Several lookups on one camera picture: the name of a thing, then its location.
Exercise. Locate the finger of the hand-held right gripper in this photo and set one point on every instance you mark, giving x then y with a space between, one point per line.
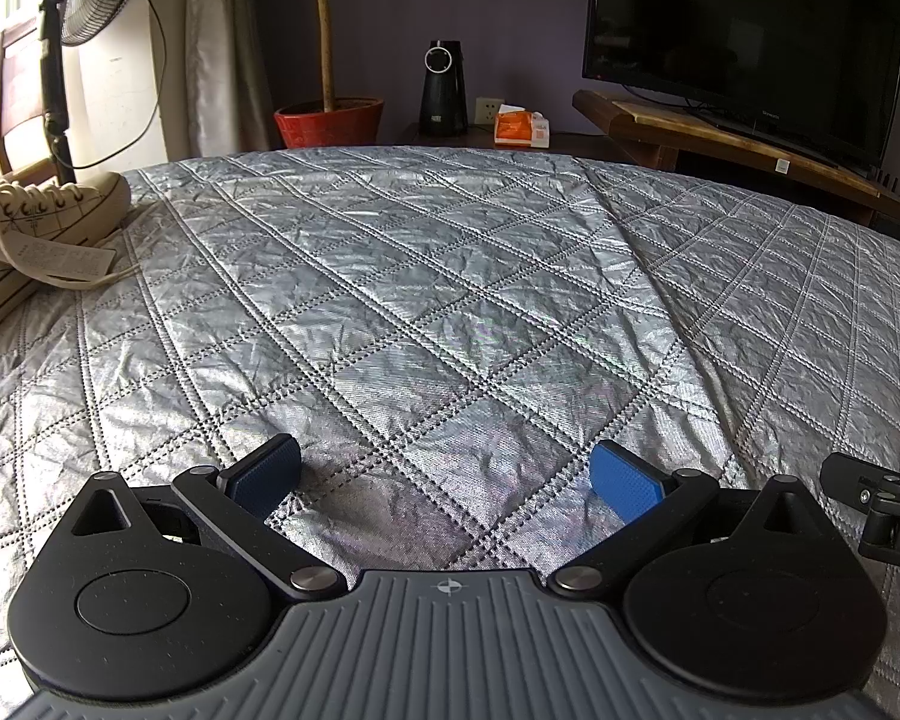
862 478

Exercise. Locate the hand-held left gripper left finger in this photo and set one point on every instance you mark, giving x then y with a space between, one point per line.
264 476

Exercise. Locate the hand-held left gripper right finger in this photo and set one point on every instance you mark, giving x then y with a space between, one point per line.
626 484

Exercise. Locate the silver quilted blanket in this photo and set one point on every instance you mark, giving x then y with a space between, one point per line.
420 300

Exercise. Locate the black router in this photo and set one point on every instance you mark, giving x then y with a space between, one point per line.
892 184

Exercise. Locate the paper hang tag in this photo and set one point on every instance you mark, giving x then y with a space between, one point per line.
60 259

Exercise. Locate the red plant pot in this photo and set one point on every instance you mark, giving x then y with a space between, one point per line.
330 127

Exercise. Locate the wooden television riser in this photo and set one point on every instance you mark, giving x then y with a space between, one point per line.
682 127

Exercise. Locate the orange tissue pack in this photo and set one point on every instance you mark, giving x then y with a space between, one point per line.
521 129

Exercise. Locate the dark wooden low cabinet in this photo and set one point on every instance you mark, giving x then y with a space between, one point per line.
450 144

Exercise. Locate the black cylindrical speaker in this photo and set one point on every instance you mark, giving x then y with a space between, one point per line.
442 101

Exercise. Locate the grey curtain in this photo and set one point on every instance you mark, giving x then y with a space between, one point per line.
225 45

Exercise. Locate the potted green tree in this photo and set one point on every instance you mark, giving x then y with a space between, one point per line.
327 22

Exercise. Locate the black standing fan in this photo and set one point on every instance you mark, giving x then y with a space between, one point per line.
52 67

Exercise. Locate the wooden chair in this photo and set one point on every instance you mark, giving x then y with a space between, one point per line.
19 82

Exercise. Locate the black flat television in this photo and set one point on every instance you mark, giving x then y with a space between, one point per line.
735 22

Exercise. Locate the white wall socket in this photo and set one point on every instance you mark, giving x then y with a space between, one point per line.
487 109

